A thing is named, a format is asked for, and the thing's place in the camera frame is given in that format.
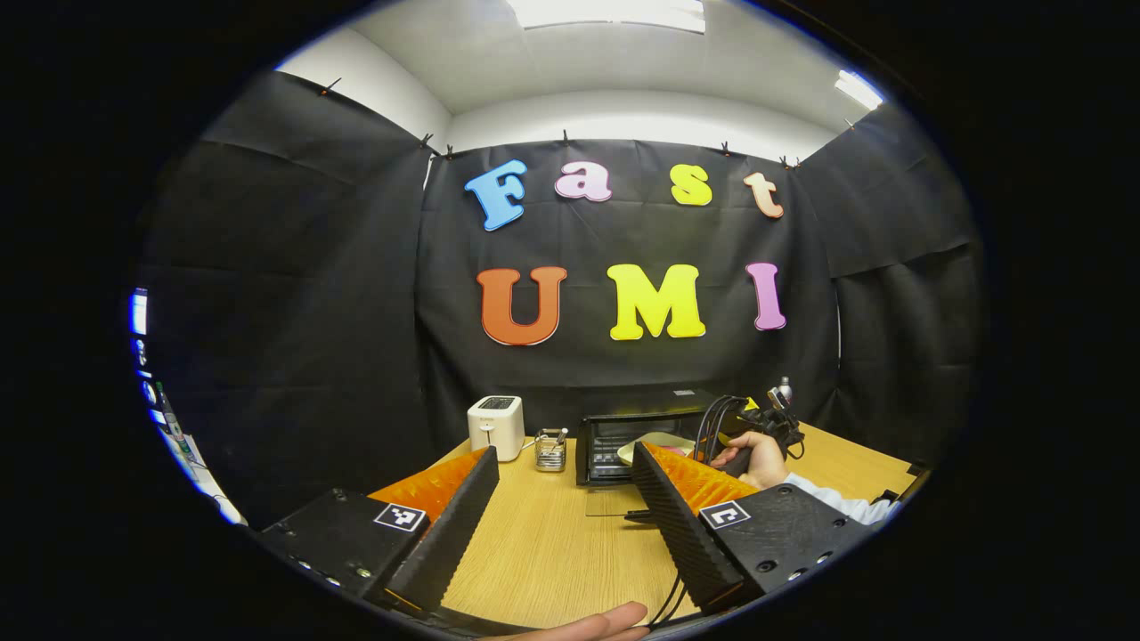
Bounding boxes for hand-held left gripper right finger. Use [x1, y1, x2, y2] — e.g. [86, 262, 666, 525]
[630, 441, 873, 614]

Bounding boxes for black electric oven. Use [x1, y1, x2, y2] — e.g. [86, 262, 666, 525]
[575, 388, 724, 518]

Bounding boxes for white square plate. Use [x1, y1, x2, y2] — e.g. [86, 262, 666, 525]
[617, 432, 696, 467]

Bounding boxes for white toaster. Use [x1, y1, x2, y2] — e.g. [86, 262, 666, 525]
[468, 395, 526, 463]

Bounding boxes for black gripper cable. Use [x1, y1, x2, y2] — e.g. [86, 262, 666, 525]
[647, 573, 689, 629]
[693, 395, 751, 465]

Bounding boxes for black backdrop cloth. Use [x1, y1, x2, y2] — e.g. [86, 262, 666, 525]
[134, 71, 985, 531]

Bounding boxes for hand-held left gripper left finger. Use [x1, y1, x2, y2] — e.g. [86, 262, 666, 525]
[258, 446, 501, 613]

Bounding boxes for metal wire basket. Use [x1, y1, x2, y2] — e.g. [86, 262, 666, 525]
[534, 428, 570, 474]

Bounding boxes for small ceiling light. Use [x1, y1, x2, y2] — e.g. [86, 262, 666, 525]
[835, 69, 885, 111]

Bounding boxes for long ceiling light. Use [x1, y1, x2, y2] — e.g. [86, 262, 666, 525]
[508, 0, 707, 35]

